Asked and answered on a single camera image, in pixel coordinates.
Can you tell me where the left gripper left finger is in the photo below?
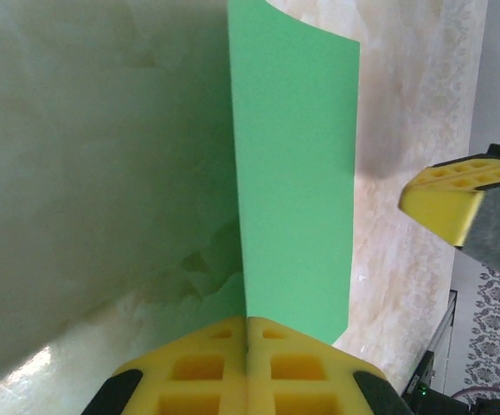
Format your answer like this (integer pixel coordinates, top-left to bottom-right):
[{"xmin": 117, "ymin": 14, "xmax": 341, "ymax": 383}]
[{"xmin": 83, "ymin": 316, "xmax": 247, "ymax": 415}]

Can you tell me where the green paper sheet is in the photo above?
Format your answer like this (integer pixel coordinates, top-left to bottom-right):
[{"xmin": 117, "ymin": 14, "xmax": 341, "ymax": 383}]
[{"xmin": 226, "ymin": 0, "xmax": 361, "ymax": 347}]

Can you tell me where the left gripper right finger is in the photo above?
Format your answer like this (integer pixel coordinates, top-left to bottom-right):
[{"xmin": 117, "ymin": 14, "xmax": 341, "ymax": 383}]
[{"xmin": 247, "ymin": 316, "xmax": 411, "ymax": 415}]

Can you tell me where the aluminium frame side rail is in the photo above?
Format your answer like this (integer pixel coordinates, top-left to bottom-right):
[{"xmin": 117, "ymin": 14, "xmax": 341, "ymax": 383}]
[{"xmin": 422, "ymin": 289, "xmax": 458, "ymax": 377}]

